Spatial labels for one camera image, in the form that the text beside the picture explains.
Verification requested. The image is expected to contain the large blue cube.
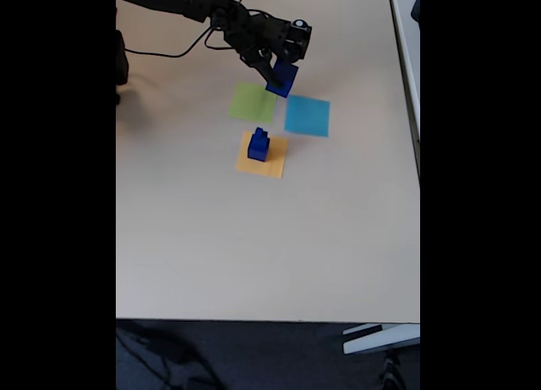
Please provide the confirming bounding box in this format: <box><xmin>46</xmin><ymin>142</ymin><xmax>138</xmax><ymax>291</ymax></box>
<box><xmin>265</xmin><ymin>58</ymin><xmax>300</xmax><ymax>99</ymax></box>

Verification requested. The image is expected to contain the medium blue cube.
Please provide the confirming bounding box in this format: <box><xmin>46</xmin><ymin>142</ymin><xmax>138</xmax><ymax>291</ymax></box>
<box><xmin>247</xmin><ymin>139</ymin><xmax>271</xmax><ymax>162</ymax></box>

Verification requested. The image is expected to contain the green paper square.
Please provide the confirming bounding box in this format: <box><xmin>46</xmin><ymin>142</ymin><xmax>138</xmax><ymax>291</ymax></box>
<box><xmin>229</xmin><ymin>82</ymin><xmax>279</xmax><ymax>124</ymax></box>

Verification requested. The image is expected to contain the light blue paper square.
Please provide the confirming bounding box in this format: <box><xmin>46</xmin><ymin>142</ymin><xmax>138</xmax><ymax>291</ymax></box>
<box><xmin>283</xmin><ymin>94</ymin><xmax>331</xmax><ymax>139</ymax></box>

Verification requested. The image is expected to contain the orange paper square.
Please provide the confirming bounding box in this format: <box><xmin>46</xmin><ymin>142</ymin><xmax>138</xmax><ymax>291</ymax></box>
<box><xmin>234</xmin><ymin>130</ymin><xmax>289</xmax><ymax>179</ymax></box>

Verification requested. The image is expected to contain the white adjacent table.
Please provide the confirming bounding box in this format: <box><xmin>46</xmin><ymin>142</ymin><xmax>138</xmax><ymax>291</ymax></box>
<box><xmin>387</xmin><ymin>0</ymin><xmax>421</xmax><ymax>179</ymax></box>

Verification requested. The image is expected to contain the white table foot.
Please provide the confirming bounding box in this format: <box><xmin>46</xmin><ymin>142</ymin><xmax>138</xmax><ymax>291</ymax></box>
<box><xmin>341</xmin><ymin>322</ymin><xmax>421</xmax><ymax>356</ymax></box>

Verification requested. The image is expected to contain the black chair base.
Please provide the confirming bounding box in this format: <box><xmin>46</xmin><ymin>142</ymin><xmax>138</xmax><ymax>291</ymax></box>
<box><xmin>378</xmin><ymin>349</ymin><xmax>409</xmax><ymax>390</ymax></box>

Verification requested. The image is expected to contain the black camera box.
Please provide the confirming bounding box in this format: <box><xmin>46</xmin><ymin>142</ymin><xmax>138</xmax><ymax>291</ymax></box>
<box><xmin>270</xmin><ymin>18</ymin><xmax>314</xmax><ymax>63</ymax></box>

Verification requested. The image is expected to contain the black floor cable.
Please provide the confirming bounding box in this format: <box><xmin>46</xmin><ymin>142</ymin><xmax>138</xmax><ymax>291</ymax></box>
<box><xmin>116</xmin><ymin>324</ymin><xmax>221</xmax><ymax>390</ymax></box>

